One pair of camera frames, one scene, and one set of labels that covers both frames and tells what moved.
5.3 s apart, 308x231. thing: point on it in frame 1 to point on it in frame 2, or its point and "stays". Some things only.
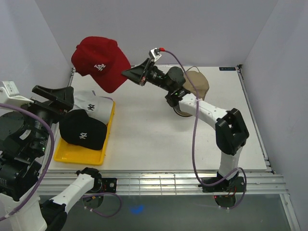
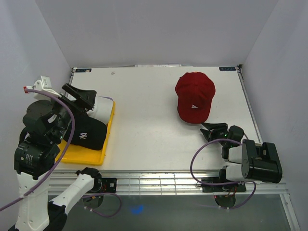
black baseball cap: (77, 127) stays
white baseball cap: (98, 107) stays
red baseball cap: (102, 58) to (195, 91)
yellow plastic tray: (69, 153) stays
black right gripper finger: (137, 73) to (221, 126)
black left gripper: (64, 100) to (84, 100)
